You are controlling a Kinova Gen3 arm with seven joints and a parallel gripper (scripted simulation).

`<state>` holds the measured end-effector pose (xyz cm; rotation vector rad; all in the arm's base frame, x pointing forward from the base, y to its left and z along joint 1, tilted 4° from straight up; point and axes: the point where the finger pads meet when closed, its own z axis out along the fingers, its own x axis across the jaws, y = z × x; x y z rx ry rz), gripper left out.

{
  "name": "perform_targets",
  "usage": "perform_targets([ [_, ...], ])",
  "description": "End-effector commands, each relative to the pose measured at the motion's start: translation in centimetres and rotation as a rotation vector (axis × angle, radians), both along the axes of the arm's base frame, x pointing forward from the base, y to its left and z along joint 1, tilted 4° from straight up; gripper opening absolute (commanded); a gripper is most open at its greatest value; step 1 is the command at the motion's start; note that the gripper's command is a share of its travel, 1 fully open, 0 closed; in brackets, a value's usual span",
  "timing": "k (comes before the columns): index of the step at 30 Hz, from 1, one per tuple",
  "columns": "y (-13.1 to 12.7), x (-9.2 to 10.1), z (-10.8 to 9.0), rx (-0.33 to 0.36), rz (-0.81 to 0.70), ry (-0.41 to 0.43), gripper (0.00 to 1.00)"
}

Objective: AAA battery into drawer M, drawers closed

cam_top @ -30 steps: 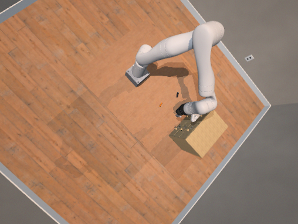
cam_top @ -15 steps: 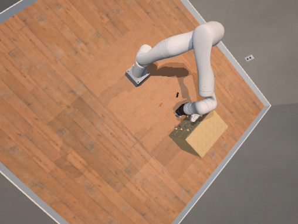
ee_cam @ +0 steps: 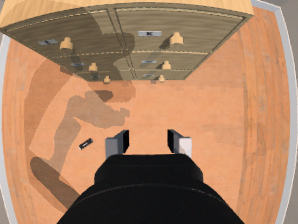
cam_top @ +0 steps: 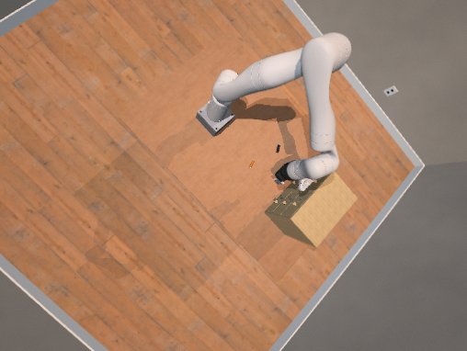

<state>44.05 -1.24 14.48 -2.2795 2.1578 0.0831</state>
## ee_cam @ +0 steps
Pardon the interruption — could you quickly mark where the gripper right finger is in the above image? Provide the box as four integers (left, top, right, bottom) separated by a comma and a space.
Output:
167, 129, 192, 158

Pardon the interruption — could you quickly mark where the black battery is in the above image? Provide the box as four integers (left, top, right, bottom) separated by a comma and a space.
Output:
79, 139, 93, 150

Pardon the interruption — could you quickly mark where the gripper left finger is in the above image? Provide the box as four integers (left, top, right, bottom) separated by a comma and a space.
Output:
105, 130, 129, 159

